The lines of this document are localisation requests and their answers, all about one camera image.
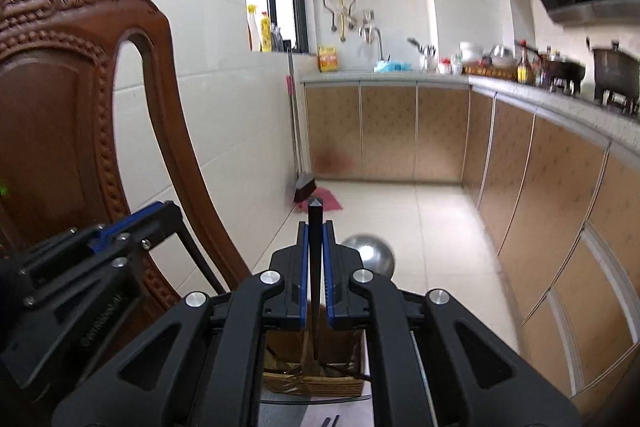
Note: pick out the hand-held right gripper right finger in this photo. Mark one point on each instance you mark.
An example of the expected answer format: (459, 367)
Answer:
(330, 277)

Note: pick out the yellow detergent bottle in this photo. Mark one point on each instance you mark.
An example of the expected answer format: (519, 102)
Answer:
(266, 34)

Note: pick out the cup of kitchen utensils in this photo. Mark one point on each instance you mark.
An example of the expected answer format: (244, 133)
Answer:
(429, 62)

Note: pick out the white spray bottle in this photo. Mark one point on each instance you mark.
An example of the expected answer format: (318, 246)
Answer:
(254, 32)

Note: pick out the metal fork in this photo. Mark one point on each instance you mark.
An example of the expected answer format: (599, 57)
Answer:
(295, 377)

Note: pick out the dark cooking pot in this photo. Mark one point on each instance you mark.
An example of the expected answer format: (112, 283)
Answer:
(615, 72)

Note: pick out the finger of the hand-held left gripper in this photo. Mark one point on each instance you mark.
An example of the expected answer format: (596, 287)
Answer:
(100, 267)
(125, 227)

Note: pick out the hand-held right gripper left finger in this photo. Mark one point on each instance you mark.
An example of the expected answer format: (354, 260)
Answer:
(302, 277)

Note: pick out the yellow box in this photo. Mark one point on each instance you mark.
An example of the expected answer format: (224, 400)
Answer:
(329, 59)

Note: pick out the pink dustpan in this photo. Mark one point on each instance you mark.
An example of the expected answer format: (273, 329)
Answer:
(330, 202)

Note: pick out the sauce bottles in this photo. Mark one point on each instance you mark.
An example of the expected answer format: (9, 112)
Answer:
(524, 67)

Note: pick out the woven tray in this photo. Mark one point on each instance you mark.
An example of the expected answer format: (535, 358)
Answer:
(490, 72)

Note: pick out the metal ladle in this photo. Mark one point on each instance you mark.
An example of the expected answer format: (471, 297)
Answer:
(372, 254)

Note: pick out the wooden utensil holder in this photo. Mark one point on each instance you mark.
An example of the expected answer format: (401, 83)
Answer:
(310, 384)

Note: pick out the speckled kitchen countertop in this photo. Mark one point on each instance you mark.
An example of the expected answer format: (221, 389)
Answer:
(390, 76)

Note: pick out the blue rag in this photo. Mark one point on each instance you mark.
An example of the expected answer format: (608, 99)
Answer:
(392, 66)

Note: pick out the black wok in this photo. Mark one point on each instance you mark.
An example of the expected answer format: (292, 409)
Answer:
(562, 72)

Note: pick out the carved wooden chair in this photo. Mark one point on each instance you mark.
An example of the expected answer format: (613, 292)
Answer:
(50, 132)

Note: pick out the metal kitchen faucet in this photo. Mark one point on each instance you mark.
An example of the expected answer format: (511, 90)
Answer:
(380, 42)

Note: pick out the stack of metal bowls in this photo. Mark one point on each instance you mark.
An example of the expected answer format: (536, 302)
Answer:
(492, 54)

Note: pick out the slim black chopstick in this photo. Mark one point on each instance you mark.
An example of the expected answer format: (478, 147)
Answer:
(315, 257)

